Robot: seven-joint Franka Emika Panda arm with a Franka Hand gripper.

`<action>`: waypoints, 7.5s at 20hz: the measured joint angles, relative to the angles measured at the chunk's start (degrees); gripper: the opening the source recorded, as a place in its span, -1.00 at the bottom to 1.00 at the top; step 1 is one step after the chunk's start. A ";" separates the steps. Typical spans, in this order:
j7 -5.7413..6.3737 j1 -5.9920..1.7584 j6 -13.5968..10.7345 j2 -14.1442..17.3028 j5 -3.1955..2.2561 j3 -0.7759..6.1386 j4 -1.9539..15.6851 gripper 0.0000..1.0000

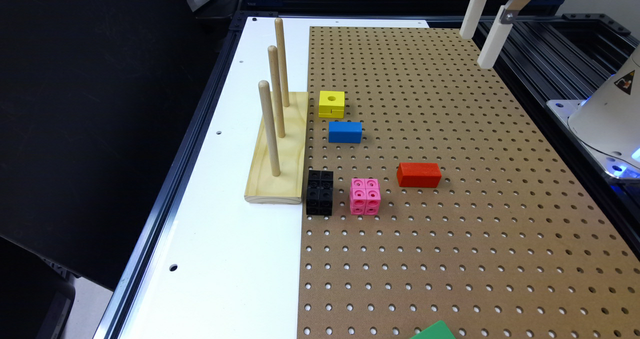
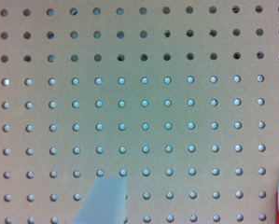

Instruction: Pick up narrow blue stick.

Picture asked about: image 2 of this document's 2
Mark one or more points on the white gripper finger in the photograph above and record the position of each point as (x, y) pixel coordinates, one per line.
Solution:
(105, 203)

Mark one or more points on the brown perforated pegboard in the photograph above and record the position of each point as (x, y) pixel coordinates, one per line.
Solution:
(179, 97)

